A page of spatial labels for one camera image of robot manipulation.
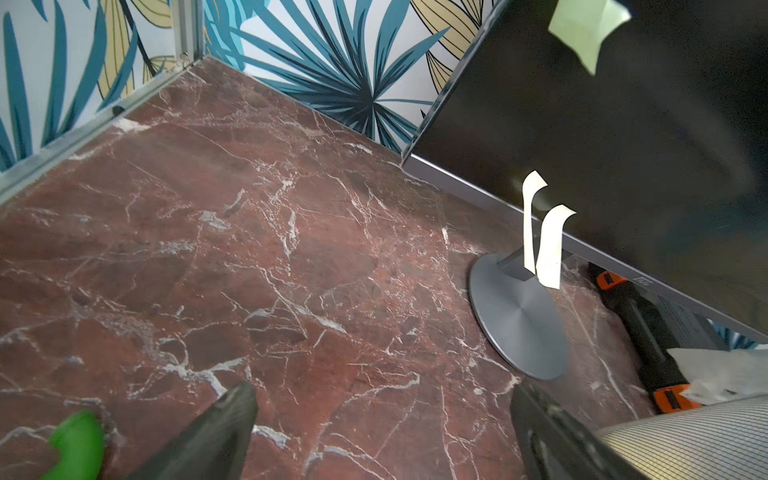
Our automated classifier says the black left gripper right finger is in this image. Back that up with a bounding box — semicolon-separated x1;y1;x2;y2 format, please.
510;382;646;479

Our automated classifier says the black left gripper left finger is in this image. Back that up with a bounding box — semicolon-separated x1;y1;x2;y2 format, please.
129;381;258;479

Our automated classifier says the clear plastic bin liner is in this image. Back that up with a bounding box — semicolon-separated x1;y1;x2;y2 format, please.
668;348;767;405

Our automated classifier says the grey round monitor stand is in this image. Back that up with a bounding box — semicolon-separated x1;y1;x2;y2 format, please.
468;250;569;380

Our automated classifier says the grey mesh waste bin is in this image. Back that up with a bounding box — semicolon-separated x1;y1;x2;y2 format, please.
596;395;767;480

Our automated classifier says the black case with orange latches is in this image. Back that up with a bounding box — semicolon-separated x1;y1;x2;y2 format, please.
588;263;728;414

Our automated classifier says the green plastic object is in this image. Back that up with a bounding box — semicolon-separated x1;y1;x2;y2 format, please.
40;410;105;480

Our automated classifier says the black flat computer monitor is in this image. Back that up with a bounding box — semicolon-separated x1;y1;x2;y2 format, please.
403;1;767;343

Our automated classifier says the edge sticky note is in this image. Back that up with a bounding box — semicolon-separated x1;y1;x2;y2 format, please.
536;204;576;289
522;170;547;275
548;0;632;76

